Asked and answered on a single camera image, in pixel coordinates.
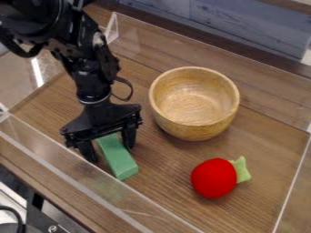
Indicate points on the green rectangular block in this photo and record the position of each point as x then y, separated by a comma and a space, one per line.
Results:
118, 157

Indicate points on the brown wooden bowl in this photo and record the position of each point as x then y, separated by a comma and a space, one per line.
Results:
194, 101

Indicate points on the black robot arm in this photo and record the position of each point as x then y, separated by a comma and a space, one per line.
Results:
58, 26

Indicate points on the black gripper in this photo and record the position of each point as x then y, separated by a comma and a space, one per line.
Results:
100, 120

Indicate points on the clear acrylic tray wall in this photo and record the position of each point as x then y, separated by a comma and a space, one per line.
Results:
102, 203

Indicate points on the black table frame bracket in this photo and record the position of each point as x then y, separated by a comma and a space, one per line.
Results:
38, 221

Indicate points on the red plush tomato toy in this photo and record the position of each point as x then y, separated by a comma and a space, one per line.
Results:
215, 177

